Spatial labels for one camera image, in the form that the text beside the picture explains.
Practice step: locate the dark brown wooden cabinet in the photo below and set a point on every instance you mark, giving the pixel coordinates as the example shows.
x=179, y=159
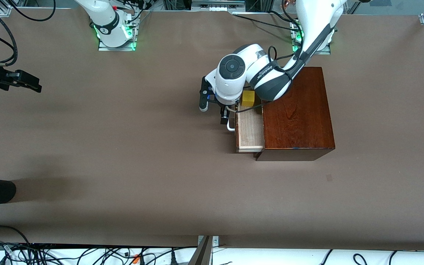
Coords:
x=300, y=121

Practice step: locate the dark metal strut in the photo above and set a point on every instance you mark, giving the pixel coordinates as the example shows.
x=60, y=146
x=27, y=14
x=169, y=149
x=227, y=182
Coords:
x=201, y=255

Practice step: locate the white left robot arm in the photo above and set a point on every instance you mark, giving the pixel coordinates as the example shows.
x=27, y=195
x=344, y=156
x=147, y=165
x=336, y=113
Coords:
x=234, y=86

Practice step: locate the white shelf board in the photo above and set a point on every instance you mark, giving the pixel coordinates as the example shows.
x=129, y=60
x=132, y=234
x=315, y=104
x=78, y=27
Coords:
x=289, y=257

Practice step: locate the light wood drawer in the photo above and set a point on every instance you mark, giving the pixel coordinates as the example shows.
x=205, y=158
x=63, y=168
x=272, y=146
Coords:
x=250, y=129

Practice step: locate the yellow block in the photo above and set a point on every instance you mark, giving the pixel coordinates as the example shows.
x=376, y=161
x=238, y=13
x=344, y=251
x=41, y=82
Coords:
x=248, y=98

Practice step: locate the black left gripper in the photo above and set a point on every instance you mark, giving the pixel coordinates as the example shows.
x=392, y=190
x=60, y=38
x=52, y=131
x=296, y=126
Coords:
x=223, y=109

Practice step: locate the silver metal bracket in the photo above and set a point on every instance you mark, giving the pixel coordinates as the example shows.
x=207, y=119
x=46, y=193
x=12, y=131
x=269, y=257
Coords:
x=215, y=241

